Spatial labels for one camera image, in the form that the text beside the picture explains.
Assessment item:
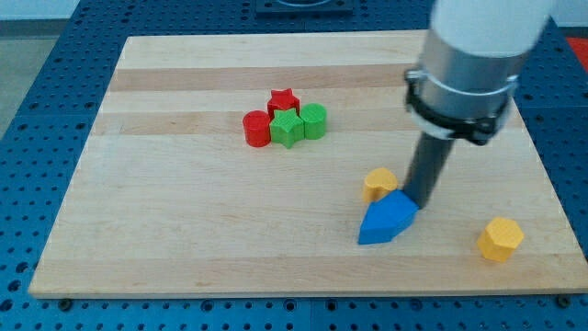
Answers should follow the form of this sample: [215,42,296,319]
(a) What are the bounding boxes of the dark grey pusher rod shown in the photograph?
[402,132,455,209]

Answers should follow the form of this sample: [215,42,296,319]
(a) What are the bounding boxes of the blue triangle block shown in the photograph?
[357,189,419,245]

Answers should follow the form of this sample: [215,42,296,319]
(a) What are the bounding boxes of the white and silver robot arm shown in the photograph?
[403,0,555,208]

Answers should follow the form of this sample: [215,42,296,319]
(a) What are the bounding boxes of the light wooden board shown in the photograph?
[28,30,587,299]

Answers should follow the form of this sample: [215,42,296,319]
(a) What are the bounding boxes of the yellow heart block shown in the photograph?
[362,167,399,203]

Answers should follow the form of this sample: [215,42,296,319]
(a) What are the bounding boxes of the yellow hexagon block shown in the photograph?
[477,217,525,262]

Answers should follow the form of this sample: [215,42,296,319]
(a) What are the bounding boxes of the green cylinder block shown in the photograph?
[300,103,327,140]

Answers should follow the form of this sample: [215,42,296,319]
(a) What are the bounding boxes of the green star block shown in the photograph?
[269,108,304,149]

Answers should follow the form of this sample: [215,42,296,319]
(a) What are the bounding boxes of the red star block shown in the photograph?
[266,88,300,120]

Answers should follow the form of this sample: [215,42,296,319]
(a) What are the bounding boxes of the red cylinder block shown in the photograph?
[242,110,271,147]

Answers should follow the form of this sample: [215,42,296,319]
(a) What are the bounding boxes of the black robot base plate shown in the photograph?
[253,0,355,16]

